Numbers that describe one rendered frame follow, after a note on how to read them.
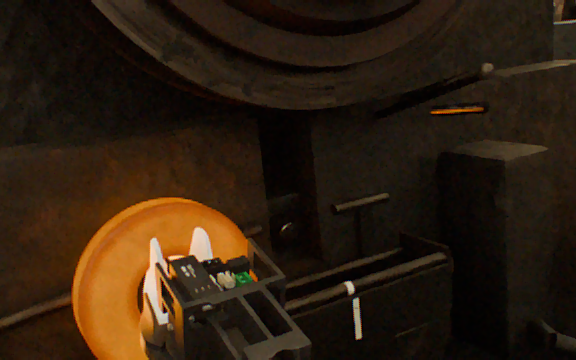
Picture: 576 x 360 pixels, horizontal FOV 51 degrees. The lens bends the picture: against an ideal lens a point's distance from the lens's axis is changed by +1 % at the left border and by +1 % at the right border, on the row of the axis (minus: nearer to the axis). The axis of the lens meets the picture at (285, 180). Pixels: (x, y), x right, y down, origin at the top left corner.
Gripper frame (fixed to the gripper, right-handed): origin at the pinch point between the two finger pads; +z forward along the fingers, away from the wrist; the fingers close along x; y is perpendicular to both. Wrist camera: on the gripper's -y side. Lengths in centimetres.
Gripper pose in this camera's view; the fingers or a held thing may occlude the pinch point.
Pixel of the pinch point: (166, 268)
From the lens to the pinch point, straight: 52.3
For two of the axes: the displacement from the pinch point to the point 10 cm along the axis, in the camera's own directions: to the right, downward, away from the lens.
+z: -4.9, -4.2, 7.7
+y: 0.4, -8.9, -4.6
